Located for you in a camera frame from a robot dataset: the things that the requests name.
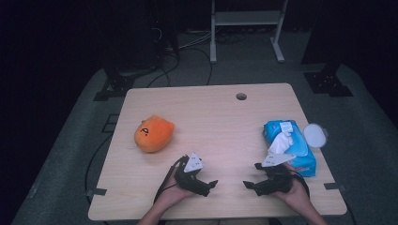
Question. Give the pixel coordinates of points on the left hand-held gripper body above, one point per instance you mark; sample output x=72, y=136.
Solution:
x=191, y=182

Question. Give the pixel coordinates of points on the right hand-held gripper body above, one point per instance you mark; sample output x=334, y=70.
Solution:
x=275, y=184

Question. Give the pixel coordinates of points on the white wet wipe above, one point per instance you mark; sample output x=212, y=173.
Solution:
x=280, y=143

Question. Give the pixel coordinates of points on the blue wet wipe pack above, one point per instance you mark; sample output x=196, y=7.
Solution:
x=302, y=146

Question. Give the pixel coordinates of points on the orange plush toy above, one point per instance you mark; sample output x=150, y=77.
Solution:
x=153, y=134

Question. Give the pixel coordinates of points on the person's left hand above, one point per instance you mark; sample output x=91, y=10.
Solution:
x=173, y=195

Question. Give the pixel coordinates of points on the person's right hand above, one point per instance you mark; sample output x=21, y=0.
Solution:
x=297, y=197

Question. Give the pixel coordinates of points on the black tape strip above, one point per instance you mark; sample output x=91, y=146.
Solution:
x=334, y=186
x=97, y=192

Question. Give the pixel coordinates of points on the white oval plastic lid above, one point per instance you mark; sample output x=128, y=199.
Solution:
x=314, y=135

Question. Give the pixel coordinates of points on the grey table grommet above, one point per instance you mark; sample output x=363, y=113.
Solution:
x=241, y=96

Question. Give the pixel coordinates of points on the black stand base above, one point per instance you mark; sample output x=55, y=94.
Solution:
x=117, y=84
x=325, y=82

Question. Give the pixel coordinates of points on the white metal stand frame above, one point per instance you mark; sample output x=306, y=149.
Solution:
x=247, y=18

